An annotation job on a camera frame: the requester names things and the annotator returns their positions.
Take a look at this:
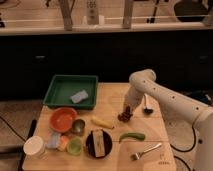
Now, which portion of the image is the white paper cup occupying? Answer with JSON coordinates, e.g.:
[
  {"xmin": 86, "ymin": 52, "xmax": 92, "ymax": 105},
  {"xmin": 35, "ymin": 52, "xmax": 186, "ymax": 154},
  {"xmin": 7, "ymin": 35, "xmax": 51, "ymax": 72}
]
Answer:
[{"xmin": 23, "ymin": 136, "xmax": 45, "ymax": 157}]

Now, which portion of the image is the silver fork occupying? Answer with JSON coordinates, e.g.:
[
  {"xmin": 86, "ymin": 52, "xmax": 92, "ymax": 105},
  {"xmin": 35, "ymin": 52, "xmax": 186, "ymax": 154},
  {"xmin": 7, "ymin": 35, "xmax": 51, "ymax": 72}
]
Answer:
[{"xmin": 130, "ymin": 143, "xmax": 162, "ymax": 161}]

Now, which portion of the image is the light blue sponge block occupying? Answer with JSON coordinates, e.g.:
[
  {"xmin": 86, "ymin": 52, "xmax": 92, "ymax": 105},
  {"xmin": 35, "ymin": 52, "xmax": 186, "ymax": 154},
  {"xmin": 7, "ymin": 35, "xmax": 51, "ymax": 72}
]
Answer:
[{"xmin": 70, "ymin": 90, "xmax": 89, "ymax": 104}]

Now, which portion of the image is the green plastic cup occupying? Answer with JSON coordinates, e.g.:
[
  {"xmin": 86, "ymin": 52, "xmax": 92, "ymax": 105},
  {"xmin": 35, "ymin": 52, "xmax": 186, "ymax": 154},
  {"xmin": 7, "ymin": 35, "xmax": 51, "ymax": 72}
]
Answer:
[{"xmin": 67, "ymin": 137, "xmax": 82, "ymax": 156}]

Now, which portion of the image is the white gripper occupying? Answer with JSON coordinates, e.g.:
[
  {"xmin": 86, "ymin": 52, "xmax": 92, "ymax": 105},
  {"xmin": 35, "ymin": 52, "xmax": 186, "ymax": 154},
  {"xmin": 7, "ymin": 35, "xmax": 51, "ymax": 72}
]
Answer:
[{"xmin": 123, "ymin": 87, "xmax": 143, "ymax": 112}]

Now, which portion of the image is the brown wooden block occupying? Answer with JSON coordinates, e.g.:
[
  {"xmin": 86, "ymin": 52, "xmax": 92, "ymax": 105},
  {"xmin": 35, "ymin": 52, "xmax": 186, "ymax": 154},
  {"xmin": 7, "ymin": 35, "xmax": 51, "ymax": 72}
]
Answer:
[{"xmin": 93, "ymin": 130, "xmax": 105, "ymax": 157}]

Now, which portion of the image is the dark red grape bunch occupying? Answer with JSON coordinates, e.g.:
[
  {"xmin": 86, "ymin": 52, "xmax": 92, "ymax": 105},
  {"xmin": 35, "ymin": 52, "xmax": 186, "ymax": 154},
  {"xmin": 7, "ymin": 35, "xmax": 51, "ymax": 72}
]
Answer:
[{"xmin": 118, "ymin": 106, "xmax": 133, "ymax": 122}]

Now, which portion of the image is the green plastic tray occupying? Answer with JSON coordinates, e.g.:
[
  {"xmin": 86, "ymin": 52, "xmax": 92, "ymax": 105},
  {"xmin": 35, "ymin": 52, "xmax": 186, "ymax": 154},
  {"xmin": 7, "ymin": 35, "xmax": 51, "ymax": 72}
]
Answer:
[{"xmin": 43, "ymin": 75, "xmax": 98, "ymax": 110}]

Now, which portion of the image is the black round plate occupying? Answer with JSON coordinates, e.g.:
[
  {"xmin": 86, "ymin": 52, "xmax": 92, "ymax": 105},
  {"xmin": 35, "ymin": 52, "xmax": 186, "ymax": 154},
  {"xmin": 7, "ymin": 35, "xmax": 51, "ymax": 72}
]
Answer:
[{"xmin": 86, "ymin": 129, "xmax": 112, "ymax": 159}]

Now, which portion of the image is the orange bowl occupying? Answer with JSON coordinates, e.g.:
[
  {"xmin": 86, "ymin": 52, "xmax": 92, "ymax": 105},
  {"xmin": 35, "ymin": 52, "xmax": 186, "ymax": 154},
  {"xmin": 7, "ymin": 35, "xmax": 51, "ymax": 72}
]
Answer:
[{"xmin": 49, "ymin": 107, "xmax": 77, "ymax": 133}]

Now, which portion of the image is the small metal cup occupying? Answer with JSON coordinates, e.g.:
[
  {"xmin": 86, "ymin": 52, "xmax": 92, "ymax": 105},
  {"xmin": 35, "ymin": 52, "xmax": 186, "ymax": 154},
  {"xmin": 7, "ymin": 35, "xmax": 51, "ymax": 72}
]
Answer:
[{"xmin": 72, "ymin": 119, "xmax": 85, "ymax": 135}]

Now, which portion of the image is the green chili pepper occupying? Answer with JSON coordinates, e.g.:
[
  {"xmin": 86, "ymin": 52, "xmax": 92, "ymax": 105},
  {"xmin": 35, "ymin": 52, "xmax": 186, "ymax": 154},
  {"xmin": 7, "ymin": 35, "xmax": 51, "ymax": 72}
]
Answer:
[{"xmin": 119, "ymin": 132, "xmax": 145, "ymax": 143}]

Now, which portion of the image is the yellow banana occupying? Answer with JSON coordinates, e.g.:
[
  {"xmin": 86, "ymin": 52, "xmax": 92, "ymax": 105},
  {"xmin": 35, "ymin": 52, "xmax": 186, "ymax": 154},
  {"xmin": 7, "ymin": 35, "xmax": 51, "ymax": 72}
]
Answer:
[{"xmin": 91, "ymin": 116, "xmax": 114, "ymax": 129}]

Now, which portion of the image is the orange small block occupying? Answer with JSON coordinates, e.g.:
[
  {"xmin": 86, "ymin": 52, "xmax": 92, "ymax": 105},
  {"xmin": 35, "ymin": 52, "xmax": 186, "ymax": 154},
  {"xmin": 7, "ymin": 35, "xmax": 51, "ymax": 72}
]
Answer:
[{"xmin": 58, "ymin": 136, "xmax": 69, "ymax": 151}]

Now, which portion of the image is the black cable on floor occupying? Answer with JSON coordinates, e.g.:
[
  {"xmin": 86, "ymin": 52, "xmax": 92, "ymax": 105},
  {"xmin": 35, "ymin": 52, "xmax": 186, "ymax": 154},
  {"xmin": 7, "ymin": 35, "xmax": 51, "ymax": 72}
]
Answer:
[{"xmin": 169, "ymin": 126, "xmax": 198, "ymax": 171}]

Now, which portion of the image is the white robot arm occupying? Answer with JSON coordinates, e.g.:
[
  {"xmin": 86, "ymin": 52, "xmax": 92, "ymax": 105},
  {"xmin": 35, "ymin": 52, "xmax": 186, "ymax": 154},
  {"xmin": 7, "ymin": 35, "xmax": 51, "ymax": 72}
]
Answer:
[{"xmin": 123, "ymin": 69, "xmax": 213, "ymax": 171}]

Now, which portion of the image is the light blue small container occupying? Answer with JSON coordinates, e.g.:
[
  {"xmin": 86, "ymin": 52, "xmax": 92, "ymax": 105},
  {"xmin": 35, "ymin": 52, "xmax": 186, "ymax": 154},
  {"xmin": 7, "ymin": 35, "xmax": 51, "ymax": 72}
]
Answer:
[{"xmin": 46, "ymin": 132, "xmax": 61, "ymax": 149}]

